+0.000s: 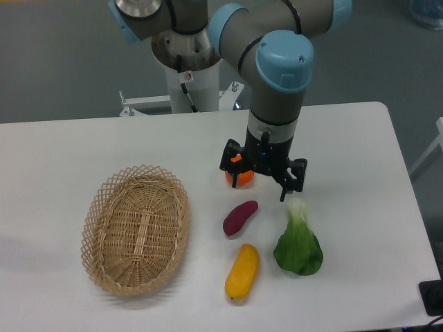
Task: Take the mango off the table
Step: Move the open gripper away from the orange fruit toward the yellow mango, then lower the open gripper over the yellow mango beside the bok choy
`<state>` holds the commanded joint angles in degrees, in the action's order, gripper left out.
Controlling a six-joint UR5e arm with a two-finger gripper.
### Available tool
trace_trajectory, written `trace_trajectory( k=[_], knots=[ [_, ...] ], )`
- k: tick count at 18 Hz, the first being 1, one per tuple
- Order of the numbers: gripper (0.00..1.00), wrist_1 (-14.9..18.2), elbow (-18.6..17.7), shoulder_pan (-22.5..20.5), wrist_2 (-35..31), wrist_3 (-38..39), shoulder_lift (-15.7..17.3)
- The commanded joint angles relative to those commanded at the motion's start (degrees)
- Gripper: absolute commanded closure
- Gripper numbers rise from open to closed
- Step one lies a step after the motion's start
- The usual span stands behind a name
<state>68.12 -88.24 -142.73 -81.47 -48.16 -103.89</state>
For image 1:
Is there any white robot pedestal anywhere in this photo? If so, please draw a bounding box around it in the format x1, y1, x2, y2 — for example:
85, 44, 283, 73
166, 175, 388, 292
118, 29, 245, 117

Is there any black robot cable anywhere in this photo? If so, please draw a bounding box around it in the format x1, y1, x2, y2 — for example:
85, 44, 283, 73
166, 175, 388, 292
175, 55, 199, 113

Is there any blue object top right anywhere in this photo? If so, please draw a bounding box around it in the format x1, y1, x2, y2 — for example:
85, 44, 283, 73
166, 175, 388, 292
409, 0, 442, 30

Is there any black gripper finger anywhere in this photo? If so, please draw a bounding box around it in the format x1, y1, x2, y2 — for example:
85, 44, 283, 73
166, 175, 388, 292
219, 139, 246, 188
278, 158, 307, 202

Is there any orange fruit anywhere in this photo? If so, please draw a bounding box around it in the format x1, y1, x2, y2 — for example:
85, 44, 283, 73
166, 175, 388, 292
225, 154, 255, 186

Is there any woven wicker basket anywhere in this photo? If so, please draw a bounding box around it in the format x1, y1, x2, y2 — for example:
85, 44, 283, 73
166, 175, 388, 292
81, 165, 190, 296

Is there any purple sweet potato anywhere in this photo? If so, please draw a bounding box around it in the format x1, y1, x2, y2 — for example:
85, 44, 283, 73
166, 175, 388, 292
222, 201, 259, 237

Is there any white frame at right edge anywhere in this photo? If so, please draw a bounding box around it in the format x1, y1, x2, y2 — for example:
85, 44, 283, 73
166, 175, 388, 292
408, 117, 442, 183

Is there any black device at table edge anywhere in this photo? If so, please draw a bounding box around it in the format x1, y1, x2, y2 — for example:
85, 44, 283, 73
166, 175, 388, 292
418, 279, 442, 316

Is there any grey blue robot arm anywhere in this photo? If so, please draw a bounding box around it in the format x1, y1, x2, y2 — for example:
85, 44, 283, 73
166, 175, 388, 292
108, 1, 352, 194

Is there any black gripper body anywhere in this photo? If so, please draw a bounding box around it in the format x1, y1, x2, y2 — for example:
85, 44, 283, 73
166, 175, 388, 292
240, 129, 293, 177

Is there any yellow mango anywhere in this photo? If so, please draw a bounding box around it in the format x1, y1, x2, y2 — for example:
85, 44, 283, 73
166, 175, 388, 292
224, 243, 260, 301

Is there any green bok choy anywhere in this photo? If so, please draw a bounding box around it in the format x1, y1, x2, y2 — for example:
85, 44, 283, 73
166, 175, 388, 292
273, 199, 323, 276

